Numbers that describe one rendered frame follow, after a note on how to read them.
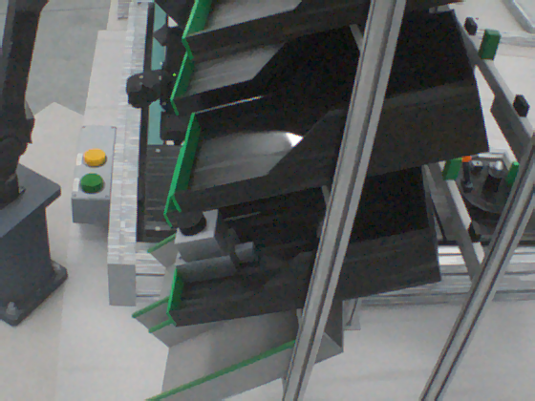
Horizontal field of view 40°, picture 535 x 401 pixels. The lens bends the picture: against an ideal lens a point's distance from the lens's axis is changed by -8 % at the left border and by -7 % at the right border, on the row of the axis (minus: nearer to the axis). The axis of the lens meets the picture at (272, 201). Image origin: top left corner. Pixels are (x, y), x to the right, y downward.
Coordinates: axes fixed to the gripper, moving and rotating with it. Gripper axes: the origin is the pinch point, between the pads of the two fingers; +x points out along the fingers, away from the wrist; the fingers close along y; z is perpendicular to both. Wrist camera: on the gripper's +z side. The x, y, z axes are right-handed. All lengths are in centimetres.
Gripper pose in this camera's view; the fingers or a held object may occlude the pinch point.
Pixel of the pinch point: (178, 126)
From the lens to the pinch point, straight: 123.8
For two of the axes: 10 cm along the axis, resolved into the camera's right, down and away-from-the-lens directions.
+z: -9.9, -0.2, -1.6
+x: -1.2, 7.5, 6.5
